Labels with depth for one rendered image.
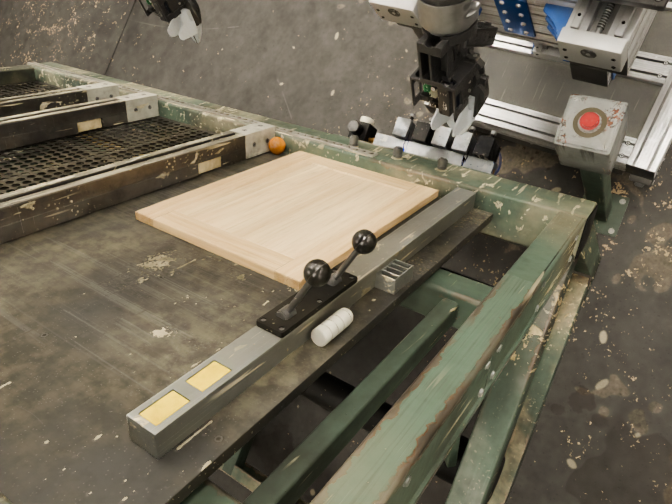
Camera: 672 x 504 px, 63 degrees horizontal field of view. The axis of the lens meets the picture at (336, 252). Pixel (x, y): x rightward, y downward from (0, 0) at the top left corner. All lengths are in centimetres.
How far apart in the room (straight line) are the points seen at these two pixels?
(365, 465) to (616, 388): 165
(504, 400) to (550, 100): 115
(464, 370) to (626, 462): 151
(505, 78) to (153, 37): 219
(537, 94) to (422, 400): 162
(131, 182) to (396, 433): 89
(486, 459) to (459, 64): 96
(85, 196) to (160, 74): 227
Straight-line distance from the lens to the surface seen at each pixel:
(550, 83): 218
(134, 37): 377
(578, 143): 133
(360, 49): 275
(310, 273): 72
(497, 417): 143
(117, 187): 131
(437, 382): 73
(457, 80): 78
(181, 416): 69
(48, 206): 123
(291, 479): 73
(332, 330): 83
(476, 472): 147
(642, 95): 214
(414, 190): 137
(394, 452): 63
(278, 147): 160
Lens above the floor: 218
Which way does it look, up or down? 62 degrees down
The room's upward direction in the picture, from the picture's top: 72 degrees counter-clockwise
